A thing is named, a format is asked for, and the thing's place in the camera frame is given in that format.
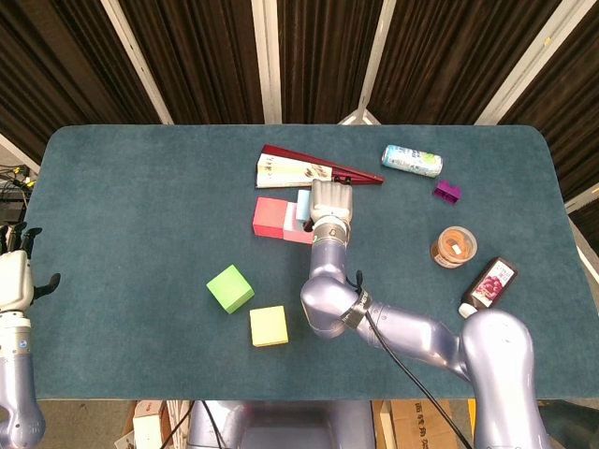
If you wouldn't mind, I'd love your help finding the red folding paper fan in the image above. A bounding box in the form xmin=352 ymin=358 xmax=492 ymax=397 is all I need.
xmin=255 ymin=143 xmax=386 ymax=190

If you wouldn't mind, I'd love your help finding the pink cube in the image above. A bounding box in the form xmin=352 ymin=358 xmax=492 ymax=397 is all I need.
xmin=282 ymin=201 xmax=315 ymax=245

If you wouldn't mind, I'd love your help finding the teal felt table cover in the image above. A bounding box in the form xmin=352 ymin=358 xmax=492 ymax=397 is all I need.
xmin=7 ymin=123 xmax=590 ymax=402

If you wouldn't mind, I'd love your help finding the wooden plank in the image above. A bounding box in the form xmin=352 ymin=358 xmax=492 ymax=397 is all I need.
xmin=377 ymin=400 xmax=398 ymax=449

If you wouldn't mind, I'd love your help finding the light blue cube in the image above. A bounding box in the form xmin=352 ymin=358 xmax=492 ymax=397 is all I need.
xmin=295 ymin=188 xmax=314 ymax=222

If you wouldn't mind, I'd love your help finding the brown cardboard box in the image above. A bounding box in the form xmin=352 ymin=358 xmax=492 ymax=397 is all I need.
xmin=390 ymin=399 xmax=474 ymax=449

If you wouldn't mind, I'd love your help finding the clear tub of rubber bands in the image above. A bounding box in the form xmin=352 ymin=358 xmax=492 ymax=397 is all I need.
xmin=429 ymin=225 xmax=479 ymax=269

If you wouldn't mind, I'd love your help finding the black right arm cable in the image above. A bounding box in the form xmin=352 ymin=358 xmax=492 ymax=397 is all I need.
xmin=344 ymin=269 xmax=474 ymax=449

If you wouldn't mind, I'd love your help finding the grey robot torso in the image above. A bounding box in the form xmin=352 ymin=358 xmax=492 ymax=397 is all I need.
xmin=186 ymin=399 xmax=378 ymax=449

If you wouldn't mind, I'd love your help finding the red cube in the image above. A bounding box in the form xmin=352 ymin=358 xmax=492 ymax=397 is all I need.
xmin=252 ymin=196 xmax=289 ymax=240

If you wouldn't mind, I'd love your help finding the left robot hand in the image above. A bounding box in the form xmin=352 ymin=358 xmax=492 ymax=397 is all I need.
xmin=0 ymin=222 xmax=62 ymax=313

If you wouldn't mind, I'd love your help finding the small purple plastic brick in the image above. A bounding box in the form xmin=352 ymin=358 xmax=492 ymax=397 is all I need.
xmin=432 ymin=179 xmax=463 ymax=207

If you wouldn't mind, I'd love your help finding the green cube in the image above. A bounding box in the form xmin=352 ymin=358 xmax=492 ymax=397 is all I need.
xmin=206 ymin=264 xmax=256 ymax=315

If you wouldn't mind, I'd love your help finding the yellow cube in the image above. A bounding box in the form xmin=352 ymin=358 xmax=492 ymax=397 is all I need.
xmin=248 ymin=305 xmax=290 ymax=349

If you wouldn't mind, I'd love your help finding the black cable bundle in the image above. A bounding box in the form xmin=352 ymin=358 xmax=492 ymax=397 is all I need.
xmin=0 ymin=163 xmax=34 ymax=224

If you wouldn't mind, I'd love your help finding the white partition frame post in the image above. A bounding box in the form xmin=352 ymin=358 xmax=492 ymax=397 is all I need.
xmin=475 ymin=0 xmax=575 ymax=126
xmin=563 ymin=186 xmax=599 ymax=216
xmin=251 ymin=0 xmax=284 ymax=125
xmin=100 ymin=0 xmax=174 ymax=125
xmin=336 ymin=0 xmax=399 ymax=126
xmin=0 ymin=133 xmax=41 ymax=174

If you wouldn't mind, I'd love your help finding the brown bottle with grape label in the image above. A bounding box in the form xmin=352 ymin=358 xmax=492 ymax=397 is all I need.
xmin=458 ymin=255 xmax=519 ymax=320

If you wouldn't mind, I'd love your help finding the printed drink can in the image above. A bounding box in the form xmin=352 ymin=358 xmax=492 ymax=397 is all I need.
xmin=381 ymin=144 xmax=445 ymax=180

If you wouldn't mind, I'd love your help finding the dark brown curtain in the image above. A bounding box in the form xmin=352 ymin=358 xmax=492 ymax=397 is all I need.
xmin=0 ymin=0 xmax=599 ymax=244

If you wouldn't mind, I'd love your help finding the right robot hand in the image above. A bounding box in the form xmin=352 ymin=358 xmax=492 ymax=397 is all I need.
xmin=303 ymin=175 xmax=356 ymax=233

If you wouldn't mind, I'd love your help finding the white cardboard box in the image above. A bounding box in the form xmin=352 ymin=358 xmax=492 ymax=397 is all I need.
xmin=114 ymin=399 xmax=193 ymax=449

